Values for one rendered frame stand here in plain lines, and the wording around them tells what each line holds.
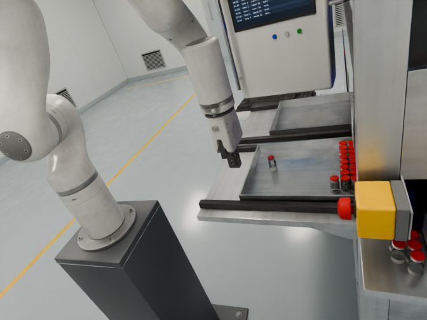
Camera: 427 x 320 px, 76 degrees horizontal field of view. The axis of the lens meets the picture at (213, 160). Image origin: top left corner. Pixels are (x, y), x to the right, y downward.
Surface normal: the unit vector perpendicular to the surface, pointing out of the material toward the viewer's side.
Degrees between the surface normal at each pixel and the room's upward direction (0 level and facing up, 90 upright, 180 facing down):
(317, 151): 0
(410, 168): 90
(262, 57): 90
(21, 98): 73
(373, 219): 90
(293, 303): 0
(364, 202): 0
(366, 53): 90
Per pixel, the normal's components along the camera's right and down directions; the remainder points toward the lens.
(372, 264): -0.28, -0.82
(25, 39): 0.60, 0.49
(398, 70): -0.33, 0.58
